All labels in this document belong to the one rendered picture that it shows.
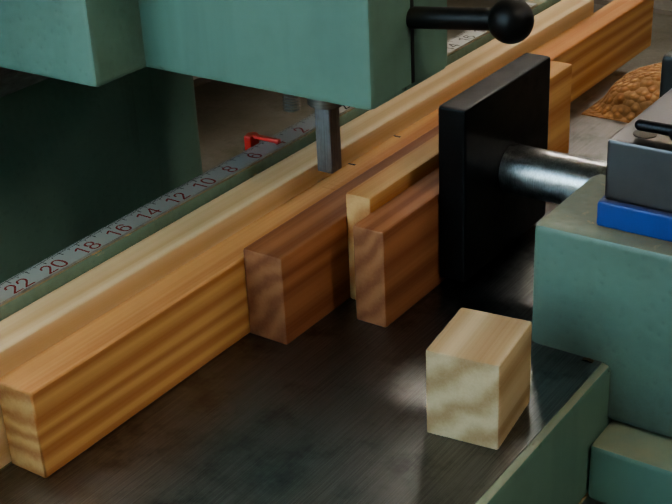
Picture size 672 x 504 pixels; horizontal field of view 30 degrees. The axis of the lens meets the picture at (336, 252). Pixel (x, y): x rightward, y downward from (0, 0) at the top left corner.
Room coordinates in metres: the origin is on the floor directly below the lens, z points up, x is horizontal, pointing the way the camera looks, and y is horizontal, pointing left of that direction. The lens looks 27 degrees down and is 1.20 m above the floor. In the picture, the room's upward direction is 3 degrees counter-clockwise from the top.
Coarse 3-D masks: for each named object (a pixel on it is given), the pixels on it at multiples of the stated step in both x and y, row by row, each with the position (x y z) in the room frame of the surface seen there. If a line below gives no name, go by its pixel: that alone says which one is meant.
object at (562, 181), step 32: (512, 64) 0.60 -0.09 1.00; (544, 64) 0.60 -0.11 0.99; (480, 96) 0.56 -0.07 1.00; (512, 96) 0.58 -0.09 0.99; (544, 96) 0.60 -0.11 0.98; (448, 128) 0.54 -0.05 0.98; (480, 128) 0.55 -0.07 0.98; (512, 128) 0.58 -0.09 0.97; (544, 128) 0.61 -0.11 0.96; (448, 160) 0.54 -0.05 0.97; (480, 160) 0.55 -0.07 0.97; (512, 160) 0.56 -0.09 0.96; (544, 160) 0.56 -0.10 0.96; (576, 160) 0.55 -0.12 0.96; (448, 192) 0.54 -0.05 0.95; (480, 192) 0.55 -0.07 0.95; (512, 192) 0.56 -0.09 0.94; (544, 192) 0.55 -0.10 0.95; (448, 224) 0.54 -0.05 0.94; (480, 224) 0.55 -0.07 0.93; (512, 224) 0.58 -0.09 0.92; (448, 256) 0.54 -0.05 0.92; (480, 256) 0.55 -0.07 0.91
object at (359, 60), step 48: (144, 0) 0.60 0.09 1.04; (192, 0) 0.58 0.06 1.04; (240, 0) 0.57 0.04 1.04; (288, 0) 0.55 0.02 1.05; (336, 0) 0.54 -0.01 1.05; (384, 0) 0.54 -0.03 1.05; (432, 0) 0.57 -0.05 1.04; (144, 48) 0.60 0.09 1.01; (192, 48) 0.59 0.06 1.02; (240, 48) 0.57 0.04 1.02; (288, 48) 0.55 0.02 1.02; (336, 48) 0.54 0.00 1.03; (384, 48) 0.54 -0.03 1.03; (432, 48) 0.57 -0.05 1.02; (336, 96) 0.54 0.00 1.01; (384, 96) 0.53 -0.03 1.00
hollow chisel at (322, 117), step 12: (336, 108) 0.58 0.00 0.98; (324, 120) 0.58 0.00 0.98; (336, 120) 0.58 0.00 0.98; (324, 132) 0.58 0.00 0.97; (336, 132) 0.58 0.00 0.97; (324, 144) 0.58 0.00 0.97; (336, 144) 0.58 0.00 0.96; (324, 156) 0.58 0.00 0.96; (336, 156) 0.58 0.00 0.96; (324, 168) 0.58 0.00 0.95; (336, 168) 0.58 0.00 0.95
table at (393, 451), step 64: (576, 128) 0.75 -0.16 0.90; (512, 256) 0.57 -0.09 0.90; (320, 320) 0.52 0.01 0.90; (448, 320) 0.51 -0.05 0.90; (192, 384) 0.47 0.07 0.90; (256, 384) 0.46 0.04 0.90; (320, 384) 0.46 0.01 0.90; (384, 384) 0.46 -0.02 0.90; (576, 384) 0.45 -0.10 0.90; (128, 448) 0.42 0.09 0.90; (192, 448) 0.42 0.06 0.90; (256, 448) 0.42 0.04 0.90; (320, 448) 0.41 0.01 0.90; (384, 448) 0.41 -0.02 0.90; (448, 448) 0.41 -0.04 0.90; (512, 448) 0.41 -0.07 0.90; (576, 448) 0.44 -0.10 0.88; (640, 448) 0.45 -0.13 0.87
